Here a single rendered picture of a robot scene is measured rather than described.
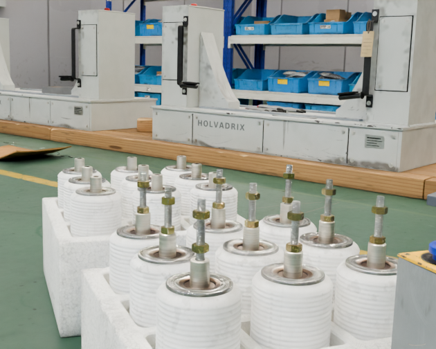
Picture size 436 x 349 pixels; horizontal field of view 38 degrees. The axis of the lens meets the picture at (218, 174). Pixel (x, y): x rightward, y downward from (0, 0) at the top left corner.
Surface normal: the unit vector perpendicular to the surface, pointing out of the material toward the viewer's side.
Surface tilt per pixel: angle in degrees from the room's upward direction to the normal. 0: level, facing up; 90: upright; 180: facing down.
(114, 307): 0
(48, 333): 0
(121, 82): 90
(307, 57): 90
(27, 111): 90
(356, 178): 90
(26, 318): 0
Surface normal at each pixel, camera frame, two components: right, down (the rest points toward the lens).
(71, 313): 0.33, 0.17
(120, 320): 0.03, -0.99
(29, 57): 0.77, 0.13
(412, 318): -0.93, 0.04
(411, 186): -0.64, 0.11
